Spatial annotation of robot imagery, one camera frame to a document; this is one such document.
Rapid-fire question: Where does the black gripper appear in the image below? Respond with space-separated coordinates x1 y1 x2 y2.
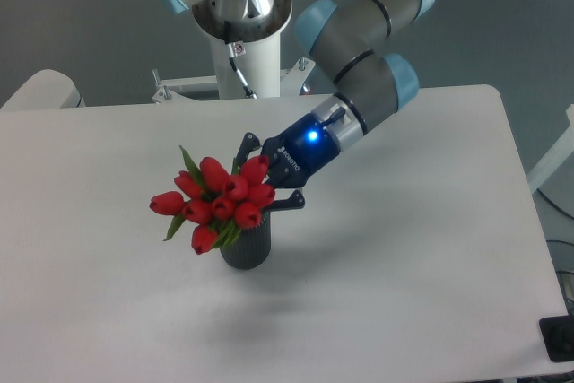
233 114 341 212

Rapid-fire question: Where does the red tulip bouquet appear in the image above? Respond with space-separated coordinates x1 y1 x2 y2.
149 148 276 255

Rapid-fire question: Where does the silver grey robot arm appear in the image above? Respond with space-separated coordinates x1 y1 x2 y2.
162 0 435 211

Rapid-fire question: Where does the dark grey ribbed vase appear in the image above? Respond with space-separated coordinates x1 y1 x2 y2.
220 213 271 270

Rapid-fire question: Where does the white rounded furniture piece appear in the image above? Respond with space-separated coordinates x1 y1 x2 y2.
1 69 86 112

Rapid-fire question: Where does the black box at table edge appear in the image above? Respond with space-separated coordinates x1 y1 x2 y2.
539 315 573 363

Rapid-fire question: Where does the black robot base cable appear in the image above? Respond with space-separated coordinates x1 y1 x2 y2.
222 19 257 100

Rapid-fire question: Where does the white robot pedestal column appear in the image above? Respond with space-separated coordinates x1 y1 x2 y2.
152 0 316 103

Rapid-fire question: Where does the white frame bar right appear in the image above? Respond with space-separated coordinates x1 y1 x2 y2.
526 105 573 194

